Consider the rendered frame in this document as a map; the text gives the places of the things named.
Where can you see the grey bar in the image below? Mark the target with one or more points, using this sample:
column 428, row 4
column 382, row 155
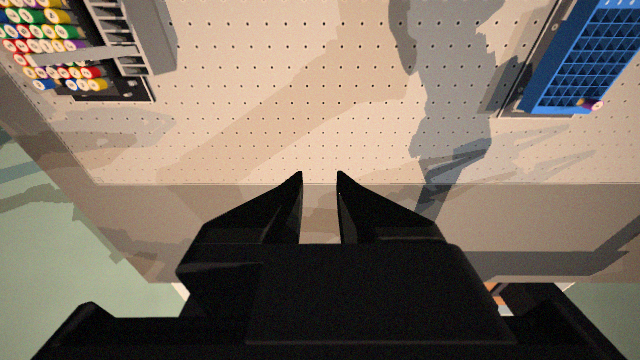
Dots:
column 80, row 54

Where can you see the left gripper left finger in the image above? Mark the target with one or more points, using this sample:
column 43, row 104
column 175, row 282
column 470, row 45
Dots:
column 262, row 218

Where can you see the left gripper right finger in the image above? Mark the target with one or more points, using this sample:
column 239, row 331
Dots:
column 378, row 219

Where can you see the blue grid tube rack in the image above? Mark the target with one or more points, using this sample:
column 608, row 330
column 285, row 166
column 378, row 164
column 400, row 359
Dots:
column 609, row 38

